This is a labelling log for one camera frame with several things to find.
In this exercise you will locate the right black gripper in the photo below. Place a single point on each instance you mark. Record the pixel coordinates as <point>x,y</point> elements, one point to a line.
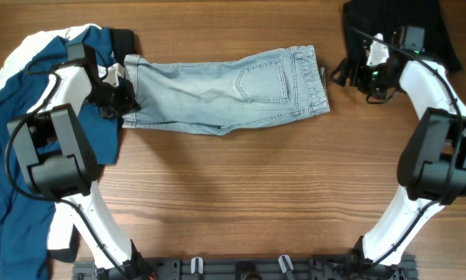
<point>352,72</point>

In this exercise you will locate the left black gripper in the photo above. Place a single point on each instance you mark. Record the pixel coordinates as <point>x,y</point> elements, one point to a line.
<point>128,105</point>

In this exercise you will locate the light blue denim shorts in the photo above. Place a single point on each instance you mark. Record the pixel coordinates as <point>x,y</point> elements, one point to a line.
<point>214,98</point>

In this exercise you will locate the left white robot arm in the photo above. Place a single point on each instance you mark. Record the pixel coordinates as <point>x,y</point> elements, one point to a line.
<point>59,165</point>

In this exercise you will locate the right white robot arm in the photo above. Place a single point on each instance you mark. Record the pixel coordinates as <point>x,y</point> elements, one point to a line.
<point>431,171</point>

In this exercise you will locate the folded black clothes stack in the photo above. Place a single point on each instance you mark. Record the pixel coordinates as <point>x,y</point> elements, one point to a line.
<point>387,16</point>

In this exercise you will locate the black garment under pile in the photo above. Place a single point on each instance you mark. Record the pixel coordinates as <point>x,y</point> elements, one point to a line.
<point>123,40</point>

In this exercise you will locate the white garment under pile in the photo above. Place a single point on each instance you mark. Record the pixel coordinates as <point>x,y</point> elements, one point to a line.
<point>24,223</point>

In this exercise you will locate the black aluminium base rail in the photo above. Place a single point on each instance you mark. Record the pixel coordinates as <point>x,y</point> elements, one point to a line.
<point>244,268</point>

